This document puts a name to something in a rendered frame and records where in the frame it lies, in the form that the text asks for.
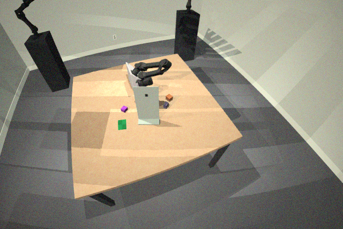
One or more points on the orange cube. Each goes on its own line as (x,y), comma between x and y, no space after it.
(169,97)

